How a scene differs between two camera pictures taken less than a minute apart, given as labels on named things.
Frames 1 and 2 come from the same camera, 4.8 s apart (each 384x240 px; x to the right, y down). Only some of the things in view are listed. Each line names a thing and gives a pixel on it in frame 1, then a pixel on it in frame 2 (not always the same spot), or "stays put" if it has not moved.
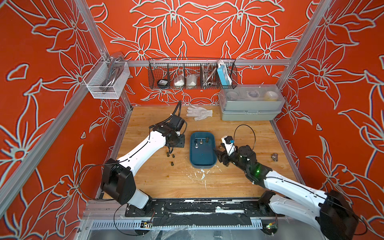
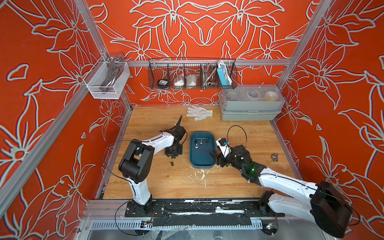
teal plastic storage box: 202,150 stays put
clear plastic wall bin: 107,80 stays put
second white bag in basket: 191,80 stays put
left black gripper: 181,144 → 180,152
